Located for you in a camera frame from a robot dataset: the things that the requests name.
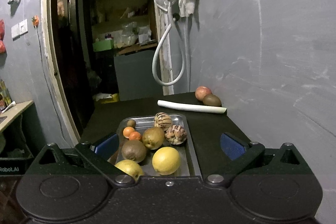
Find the brown kiwi by apple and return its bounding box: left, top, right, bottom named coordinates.
left=202, top=94, right=222, bottom=107

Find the dark grey cabinet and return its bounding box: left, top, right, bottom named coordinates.
left=114, top=50, right=163, bottom=101

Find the yellow lemon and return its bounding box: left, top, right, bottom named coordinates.
left=151, top=147, right=181, bottom=176

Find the metal baking tray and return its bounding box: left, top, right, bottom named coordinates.
left=116, top=114, right=202, bottom=177

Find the green pear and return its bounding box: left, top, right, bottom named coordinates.
left=114, top=159, right=144, bottom=181

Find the green-brown pear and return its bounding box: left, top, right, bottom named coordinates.
left=142, top=127, right=165, bottom=150

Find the white wall switch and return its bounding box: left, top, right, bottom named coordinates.
left=11, top=19, right=29, bottom=40

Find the yellow bin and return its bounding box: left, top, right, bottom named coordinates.
left=95, top=93, right=120, bottom=104

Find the green box on shelf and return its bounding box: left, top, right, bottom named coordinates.
left=93, top=39, right=114, bottom=52

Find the wooden side shelf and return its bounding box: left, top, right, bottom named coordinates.
left=0, top=101, right=34, bottom=133

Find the small orange tangerine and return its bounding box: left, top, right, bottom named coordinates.
left=122, top=126, right=135, bottom=139
left=129, top=131, right=142, bottom=141

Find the white hose loop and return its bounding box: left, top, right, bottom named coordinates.
left=151, top=0, right=187, bottom=87

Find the thin wall cable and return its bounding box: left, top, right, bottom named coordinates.
left=36, top=27, right=69, bottom=146

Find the red apple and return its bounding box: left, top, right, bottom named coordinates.
left=195, top=86, right=212, bottom=101

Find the white leek stalk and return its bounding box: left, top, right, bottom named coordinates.
left=157, top=100, right=227, bottom=114

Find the brown kiwi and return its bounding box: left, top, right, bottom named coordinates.
left=121, top=140, right=147, bottom=162
left=202, top=94, right=222, bottom=107

